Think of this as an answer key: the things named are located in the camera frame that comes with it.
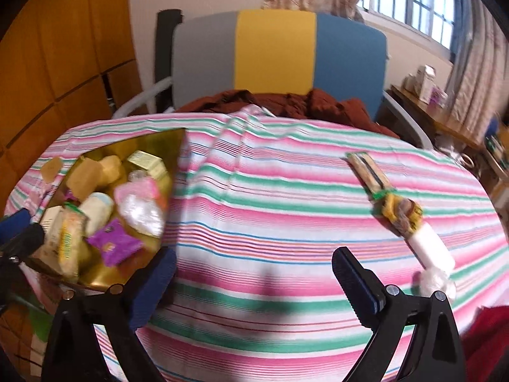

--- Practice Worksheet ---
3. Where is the white box with label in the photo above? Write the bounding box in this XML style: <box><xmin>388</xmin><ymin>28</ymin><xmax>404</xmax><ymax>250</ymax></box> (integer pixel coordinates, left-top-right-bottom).
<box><xmin>414</xmin><ymin>65</ymin><xmax>436</xmax><ymax>102</ymax></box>

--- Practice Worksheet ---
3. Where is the wooden desk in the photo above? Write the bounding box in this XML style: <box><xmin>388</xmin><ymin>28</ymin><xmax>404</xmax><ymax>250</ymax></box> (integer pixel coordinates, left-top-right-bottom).
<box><xmin>390</xmin><ymin>83</ymin><xmax>509</xmax><ymax>176</ymax></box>

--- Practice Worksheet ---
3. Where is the striped tablecloth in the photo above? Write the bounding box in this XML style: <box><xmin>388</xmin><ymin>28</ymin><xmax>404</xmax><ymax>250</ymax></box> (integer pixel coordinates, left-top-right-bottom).
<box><xmin>4</xmin><ymin>112</ymin><xmax>509</xmax><ymax>382</ymax></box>

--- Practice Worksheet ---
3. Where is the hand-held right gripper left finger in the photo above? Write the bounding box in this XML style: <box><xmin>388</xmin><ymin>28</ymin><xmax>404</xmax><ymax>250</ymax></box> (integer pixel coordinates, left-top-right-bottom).
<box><xmin>40</xmin><ymin>247</ymin><xmax>178</xmax><ymax>382</ymax></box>

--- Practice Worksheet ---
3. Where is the dark red blanket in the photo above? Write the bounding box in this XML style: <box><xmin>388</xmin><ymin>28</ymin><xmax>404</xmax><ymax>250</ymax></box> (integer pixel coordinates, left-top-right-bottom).
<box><xmin>175</xmin><ymin>88</ymin><xmax>400</xmax><ymax>138</ymax></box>

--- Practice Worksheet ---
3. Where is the grey yellow blue chair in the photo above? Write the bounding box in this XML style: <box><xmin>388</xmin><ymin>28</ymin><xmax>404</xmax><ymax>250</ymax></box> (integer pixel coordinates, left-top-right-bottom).
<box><xmin>111</xmin><ymin>9</ymin><xmax>432</xmax><ymax>150</ymax></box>

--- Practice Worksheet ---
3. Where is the white lace curtain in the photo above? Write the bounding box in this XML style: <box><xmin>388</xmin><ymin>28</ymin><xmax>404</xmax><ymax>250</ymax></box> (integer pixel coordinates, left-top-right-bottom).
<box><xmin>445</xmin><ymin>0</ymin><xmax>509</xmax><ymax>128</ymax></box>

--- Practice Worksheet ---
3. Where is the red cloth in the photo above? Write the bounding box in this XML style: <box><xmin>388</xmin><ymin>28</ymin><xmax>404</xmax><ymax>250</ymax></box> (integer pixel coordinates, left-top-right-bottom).
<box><xmin>461</xmin><ymin>304</ymin><xmax>509</xmax><ymax>382</ymax></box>

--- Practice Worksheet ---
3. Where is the white plastic bag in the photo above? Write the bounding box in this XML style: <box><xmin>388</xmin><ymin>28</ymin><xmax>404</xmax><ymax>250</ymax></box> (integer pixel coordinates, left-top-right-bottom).
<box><xmin>117</xmin><ymin>195</ymin><xmax>165</xmax><ymax>237</ymax></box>

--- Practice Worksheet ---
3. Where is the yellow snack packet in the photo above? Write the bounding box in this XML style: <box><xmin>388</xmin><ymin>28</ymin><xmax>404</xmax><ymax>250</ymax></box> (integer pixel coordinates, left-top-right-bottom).
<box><xmin>58</xmin><ymin>203</ymin><xmax>89</xmax><ymax>277</ymax></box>

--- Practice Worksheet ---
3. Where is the wooden wardrobe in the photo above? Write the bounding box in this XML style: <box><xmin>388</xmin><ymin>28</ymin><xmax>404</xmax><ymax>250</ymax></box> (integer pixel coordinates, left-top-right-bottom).
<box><xmin>0</xmin><ymin>0</ymin><xmax>144</xmax><ymax>216</ymax></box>

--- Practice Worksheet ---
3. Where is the white plastic bottle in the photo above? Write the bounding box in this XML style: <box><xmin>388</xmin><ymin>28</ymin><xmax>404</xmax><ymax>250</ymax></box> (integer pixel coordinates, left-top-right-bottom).
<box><xmin>80</xmin><ymin>192</ymin><xmax>116</xmax><ymax>235</ymax></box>

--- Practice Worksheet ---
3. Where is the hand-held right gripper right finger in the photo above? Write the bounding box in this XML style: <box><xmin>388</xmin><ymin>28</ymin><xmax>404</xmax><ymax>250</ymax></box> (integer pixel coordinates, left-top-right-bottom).
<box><xmin>331</xmin><ymin>247</ymin><xmax>467</xmax><ymax>382</ymax></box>

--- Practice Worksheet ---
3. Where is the white foam roll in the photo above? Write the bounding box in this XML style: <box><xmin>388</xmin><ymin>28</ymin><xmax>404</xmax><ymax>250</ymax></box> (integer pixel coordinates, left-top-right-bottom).
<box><xmin>401</xmin><ymin>223</ymin><xmax>456</xmax><ymax>275</ymax></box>

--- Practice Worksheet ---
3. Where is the barred window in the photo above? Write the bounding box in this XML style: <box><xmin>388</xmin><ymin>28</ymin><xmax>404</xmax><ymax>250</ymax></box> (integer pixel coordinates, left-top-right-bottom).
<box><xmin>358</xmin><ymin>0</ymin><xmax>458</xmax><ymax>62</ymax></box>

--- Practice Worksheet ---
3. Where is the yellow green box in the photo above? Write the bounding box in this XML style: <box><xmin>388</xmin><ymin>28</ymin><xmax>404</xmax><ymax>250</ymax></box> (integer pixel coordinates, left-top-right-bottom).
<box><xmin>126</xmin><ymin>149</ymin><xmax>170</xmax><ymax>181</ymax></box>

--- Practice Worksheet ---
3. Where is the yellow sponge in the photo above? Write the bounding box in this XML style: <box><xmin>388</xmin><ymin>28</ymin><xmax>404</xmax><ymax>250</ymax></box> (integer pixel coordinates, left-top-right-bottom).
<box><xmin>66</xmin><ymin>158</ymin><xmax>106</xmax><ymax>202</ymax></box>
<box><xmin>97</xmin><ymin>155</ymin><xmax>124</xmax><ymax>187</ymax></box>

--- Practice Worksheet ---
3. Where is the yellow brown cloth bundle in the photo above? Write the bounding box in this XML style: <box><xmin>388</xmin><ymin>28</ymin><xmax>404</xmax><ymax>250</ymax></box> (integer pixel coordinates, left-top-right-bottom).
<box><xmin>380</xmin><ymin>193</ymin><xmax>424</xmax><ymax>233</ymax></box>

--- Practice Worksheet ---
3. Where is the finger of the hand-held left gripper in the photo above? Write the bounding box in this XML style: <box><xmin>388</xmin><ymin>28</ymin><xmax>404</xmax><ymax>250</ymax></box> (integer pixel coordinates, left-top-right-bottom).
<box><xmin>0</xmin><ymin>209</ymin><xmax>45</xmax><ymax>263</ymax></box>

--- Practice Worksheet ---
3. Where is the black padded pole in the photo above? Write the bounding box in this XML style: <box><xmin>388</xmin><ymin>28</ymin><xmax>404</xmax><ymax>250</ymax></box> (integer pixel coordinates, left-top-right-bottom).
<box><xmin>156</xmin><ymin>9</ymin><xmax>184</xmax><ymax>114</ymax></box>

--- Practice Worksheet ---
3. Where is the gold tray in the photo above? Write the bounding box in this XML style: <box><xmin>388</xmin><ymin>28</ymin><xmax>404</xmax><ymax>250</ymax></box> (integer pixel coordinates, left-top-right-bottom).
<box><xmin>24</xmin><ymin>127</ymin><xmax>189</xmax><ymax>291</ymax></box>

